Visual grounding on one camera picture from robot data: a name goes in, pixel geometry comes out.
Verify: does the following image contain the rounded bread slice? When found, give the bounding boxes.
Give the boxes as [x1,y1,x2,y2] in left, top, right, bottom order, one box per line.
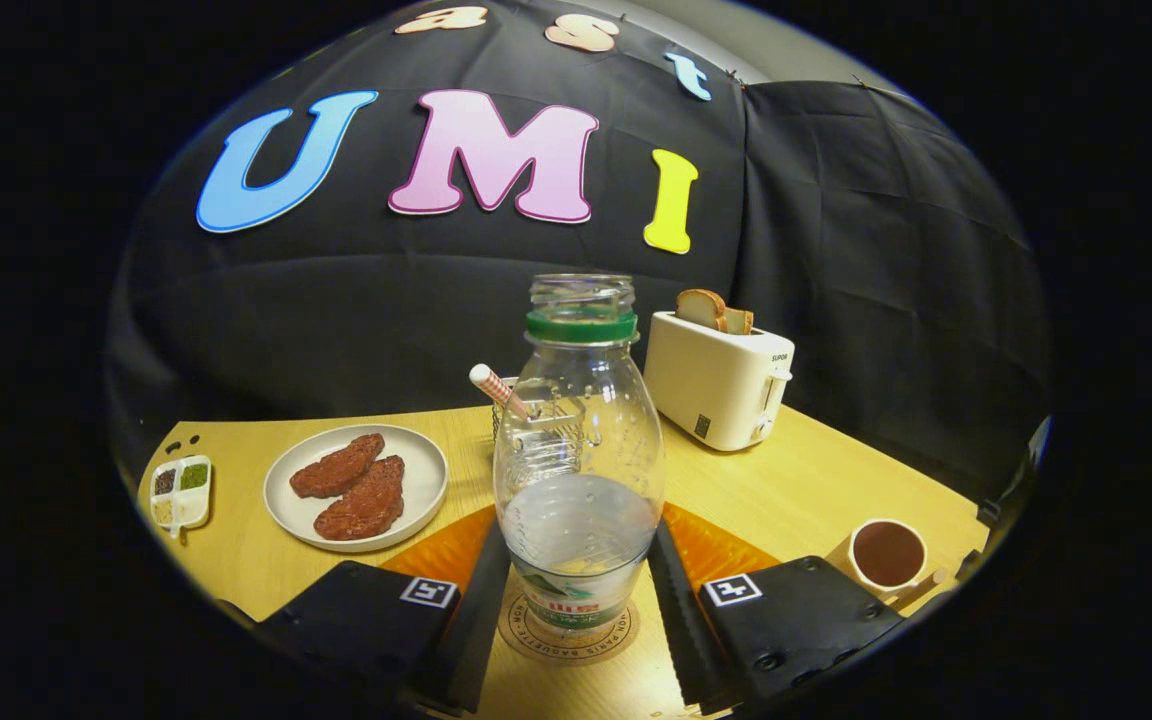
[676,289,729,333]

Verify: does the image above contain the pink striped straw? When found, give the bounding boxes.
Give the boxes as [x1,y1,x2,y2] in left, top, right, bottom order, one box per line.
[469,363,537,421]

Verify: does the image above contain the white round plate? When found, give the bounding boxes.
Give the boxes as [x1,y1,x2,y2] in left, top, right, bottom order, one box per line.
[263,424,449,554]

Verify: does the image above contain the beige cup with wooden handle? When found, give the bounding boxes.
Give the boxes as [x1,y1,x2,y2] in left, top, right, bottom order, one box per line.
[826,517,949,613]

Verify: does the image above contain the clear plastic juice bottle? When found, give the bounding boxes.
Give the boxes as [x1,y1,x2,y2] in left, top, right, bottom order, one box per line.
[493,273,667,633]

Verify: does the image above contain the round wooden coaster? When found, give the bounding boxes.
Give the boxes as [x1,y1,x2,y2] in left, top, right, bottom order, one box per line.
[496,590,641,667]

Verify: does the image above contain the brown meat patty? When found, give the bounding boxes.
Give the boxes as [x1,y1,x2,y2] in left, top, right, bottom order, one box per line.
[289,433,386,500]
[313,455,406,542]

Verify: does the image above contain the white divided condiment dish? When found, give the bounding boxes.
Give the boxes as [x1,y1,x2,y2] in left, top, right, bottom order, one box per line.
[148,455,213,541]

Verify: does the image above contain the wooden table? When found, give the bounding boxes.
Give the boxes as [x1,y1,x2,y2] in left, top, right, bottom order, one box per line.
[136,405,992,719]

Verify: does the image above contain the white toaster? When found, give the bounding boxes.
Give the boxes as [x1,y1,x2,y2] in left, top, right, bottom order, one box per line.
[643,310,796,453]

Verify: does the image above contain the wire basket holder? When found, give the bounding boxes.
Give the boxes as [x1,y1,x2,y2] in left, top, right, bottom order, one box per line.
[489,376,602,481]

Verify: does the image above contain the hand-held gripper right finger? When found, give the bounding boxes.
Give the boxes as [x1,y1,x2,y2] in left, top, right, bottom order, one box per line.
[646,503,907,715]

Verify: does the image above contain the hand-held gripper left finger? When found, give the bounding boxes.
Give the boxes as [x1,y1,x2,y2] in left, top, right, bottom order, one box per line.
[258,505,514,715]

